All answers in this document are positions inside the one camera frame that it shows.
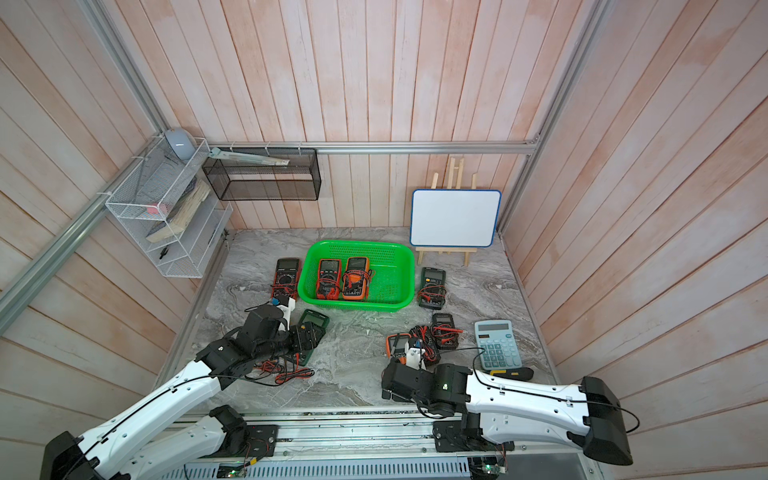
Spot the green DT9205A multimeter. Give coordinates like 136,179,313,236
296,309,330,367

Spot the grey desk calculator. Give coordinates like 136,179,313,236
474,319,523,371

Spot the small whiteboard blue frame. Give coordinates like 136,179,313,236
410,189,502,248

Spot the dark green multimeter right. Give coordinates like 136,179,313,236
417,267,447,310

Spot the aluminium wall rail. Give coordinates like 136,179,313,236
210,141,538,155

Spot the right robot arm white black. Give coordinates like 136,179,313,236
382,360,633,466

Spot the green plastic basket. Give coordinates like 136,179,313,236
298,240,415,312

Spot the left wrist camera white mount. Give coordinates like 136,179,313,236
271,296,296,330

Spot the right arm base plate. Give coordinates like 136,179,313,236
432,420,515,454

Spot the orange Victor multimeter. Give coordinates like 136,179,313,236
342,257,372,301

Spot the red Delixi multimeter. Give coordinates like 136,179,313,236
315,259,341,300

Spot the white wire wall shelf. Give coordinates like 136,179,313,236
106,133,233,279

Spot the orange multimeter front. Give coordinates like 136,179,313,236
386,333,411,364

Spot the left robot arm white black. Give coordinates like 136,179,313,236
40,303,325,479

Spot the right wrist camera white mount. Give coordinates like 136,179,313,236
401,337,425,370

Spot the grey computer mouse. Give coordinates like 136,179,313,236
164,128,197,163

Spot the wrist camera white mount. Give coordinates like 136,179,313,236
271,296,296,330
401,337,425,370

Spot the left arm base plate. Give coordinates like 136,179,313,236
209,424,279,460

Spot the dark red DT9205A multimeter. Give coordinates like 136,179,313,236
271,257,301,306

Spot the black multimeter face down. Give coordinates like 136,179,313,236
409,325,441,367

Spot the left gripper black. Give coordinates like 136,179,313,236
255,321,327,363

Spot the black mesh wall basket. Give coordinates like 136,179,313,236
203,147,322,202

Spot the small black multimeter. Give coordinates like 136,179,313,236
430,312,463,350

